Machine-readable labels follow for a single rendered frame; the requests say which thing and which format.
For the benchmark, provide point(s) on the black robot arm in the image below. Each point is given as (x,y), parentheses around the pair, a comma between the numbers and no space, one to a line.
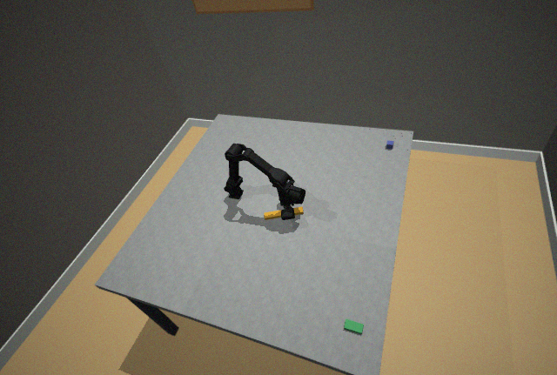
(277,177)

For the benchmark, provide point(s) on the green rectangular block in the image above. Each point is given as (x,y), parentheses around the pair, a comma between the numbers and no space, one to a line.
(354,326)

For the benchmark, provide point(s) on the yellow bar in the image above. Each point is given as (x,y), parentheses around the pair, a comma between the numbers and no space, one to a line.
(277,214)

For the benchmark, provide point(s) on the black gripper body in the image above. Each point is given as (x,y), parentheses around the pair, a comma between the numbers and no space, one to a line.
(288,212)

